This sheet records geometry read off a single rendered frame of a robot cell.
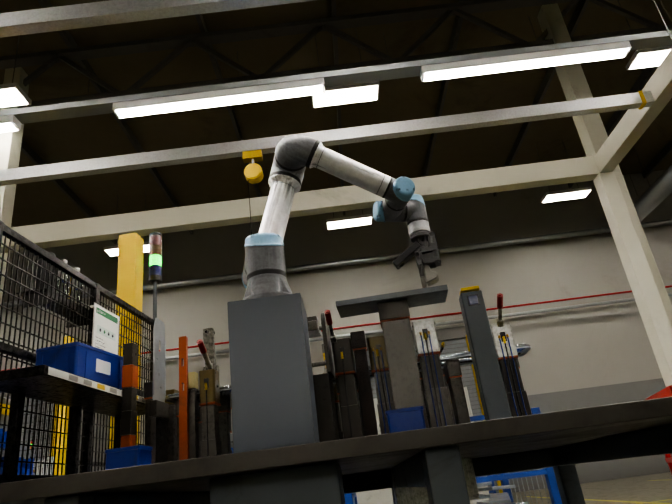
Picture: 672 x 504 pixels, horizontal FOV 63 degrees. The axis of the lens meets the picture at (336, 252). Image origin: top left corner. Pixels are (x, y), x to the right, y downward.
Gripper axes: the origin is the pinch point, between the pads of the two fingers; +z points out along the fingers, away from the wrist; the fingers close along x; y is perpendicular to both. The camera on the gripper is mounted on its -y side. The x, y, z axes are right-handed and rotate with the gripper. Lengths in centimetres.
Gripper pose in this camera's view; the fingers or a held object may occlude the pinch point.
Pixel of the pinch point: (424, 289)
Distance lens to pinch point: 190.8
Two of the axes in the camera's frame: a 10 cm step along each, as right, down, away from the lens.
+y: 9.6, -2.0, -1.9
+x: 2.5, 3.6, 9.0
